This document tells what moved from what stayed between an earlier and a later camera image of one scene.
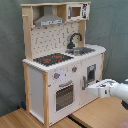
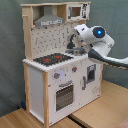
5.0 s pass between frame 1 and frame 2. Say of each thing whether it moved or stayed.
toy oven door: stayed
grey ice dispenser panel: stayed
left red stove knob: stayed
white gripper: moved
